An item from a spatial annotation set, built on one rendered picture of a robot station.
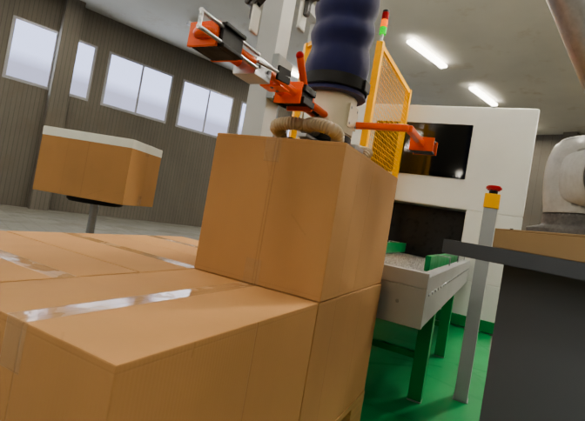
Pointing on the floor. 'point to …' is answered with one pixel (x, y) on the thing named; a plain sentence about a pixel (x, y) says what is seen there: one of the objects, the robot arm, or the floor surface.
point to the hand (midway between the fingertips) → (276, 27)
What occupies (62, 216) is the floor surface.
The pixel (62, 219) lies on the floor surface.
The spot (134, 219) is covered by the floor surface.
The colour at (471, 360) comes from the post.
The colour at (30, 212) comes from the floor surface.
